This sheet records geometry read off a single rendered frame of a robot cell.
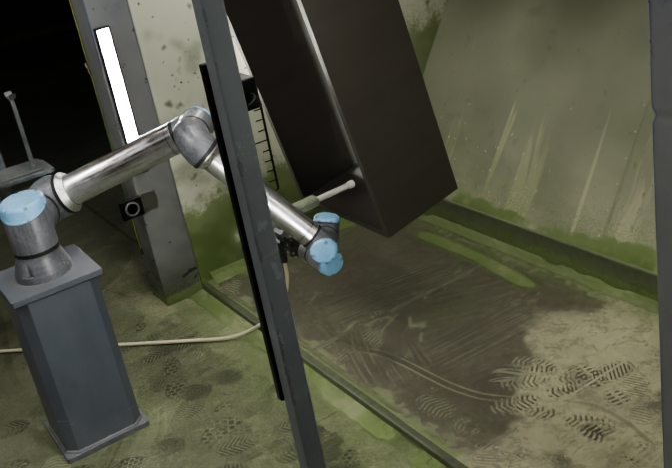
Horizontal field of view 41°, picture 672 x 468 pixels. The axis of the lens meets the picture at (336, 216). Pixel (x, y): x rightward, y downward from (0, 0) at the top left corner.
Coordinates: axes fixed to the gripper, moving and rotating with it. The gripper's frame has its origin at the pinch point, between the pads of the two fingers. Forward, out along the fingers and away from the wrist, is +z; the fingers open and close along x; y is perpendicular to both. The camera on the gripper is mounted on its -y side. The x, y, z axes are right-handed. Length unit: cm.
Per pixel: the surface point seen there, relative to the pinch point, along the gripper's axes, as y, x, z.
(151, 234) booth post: 22, -25, 71
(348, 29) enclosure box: -75, 26, -29
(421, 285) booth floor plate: 48, 51, -18
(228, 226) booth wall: 35, 10, 69
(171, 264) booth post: 40, -21, 69
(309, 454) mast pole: -14, -64, -118
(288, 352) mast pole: -43, -62, -114
